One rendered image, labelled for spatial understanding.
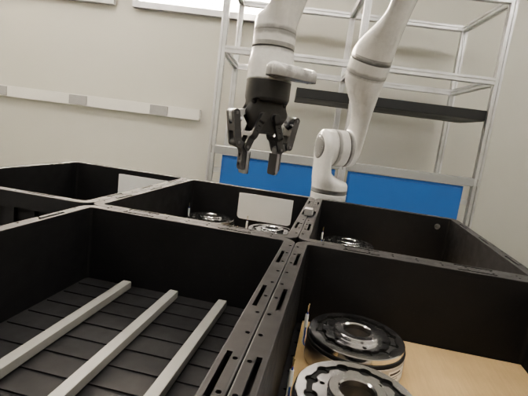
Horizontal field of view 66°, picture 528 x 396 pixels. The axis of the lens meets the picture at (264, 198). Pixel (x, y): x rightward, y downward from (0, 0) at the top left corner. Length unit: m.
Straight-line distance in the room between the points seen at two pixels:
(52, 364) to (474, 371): 0.44
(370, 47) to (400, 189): 1.82
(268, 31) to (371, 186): 2.04
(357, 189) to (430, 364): 2.16
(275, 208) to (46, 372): 0.62
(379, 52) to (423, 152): 2.72
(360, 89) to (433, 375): 0.65
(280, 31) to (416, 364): 0.50
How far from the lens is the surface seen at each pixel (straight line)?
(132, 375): 0.42
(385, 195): 2.68
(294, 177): 2.59
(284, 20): 0.70
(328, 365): 0.40
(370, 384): 0.38
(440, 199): 2.78
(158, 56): 3.65
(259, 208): 0.93
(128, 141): 3.69
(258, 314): 0.31
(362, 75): 0.96
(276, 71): 0.63
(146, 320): 0.49
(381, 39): 0.94
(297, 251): 0.48
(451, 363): 0.55
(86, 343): 0.48
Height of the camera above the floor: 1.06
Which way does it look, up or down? 9 degrees down
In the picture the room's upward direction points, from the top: 7 degrees clockwise
